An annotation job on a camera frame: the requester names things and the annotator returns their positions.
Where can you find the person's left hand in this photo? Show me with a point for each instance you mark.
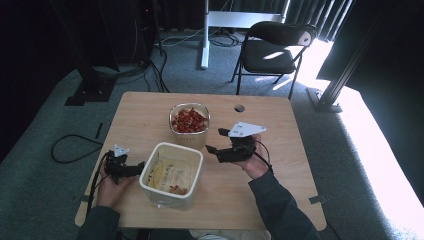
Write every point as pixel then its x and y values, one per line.
pixel 110 193

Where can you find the glass bowl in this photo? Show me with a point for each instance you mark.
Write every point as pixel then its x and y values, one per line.
pixel 189 135

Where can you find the dark pleated curtain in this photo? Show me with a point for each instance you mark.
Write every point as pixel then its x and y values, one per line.
pixel 316 16

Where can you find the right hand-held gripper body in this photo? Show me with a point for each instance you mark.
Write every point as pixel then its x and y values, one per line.
pixel 240 151

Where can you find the small black floor strip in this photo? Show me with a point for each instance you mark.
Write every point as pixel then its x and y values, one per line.
pixel 98 130

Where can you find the person's lap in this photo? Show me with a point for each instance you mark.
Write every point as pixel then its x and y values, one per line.
pixel 213 236

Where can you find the person's right hand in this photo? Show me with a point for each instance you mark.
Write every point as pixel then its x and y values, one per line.
pixel 256 166

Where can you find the black folding chair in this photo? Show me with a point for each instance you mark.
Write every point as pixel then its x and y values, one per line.
pixel 270 56

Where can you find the black metal post stand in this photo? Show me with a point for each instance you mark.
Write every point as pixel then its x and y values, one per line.
pixel 328 96

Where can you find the white desk frame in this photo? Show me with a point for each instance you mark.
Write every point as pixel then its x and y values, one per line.
pixel 205 40

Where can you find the grey tape piece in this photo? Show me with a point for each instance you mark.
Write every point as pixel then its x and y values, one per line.
pixel 81 198
pixel 318 199

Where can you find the black floor stand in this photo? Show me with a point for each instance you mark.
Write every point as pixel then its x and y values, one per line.
pixel 90 90

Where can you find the white square bin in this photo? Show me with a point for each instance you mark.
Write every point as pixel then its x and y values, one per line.
pixel 146 188

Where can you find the pile of red chili pieces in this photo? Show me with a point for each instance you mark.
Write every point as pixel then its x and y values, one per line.
pixel 189 120

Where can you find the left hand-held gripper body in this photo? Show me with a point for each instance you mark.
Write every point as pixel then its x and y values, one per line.
pixel 117 166

